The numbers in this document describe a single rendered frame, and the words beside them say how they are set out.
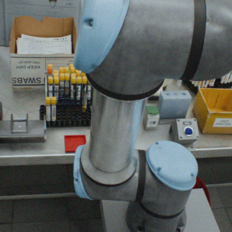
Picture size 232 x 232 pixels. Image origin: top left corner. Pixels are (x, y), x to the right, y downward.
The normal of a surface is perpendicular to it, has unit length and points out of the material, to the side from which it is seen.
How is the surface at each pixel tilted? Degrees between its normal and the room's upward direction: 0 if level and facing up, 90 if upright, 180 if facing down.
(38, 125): 0
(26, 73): 89
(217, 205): 0
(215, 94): 90
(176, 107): 90
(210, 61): 94
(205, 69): 105
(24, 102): 0
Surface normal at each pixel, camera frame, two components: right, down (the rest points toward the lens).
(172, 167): 0.23, -0.74
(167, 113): 0.18, 0.65
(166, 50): 0.01, 0.52
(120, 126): 0.06, 0.84
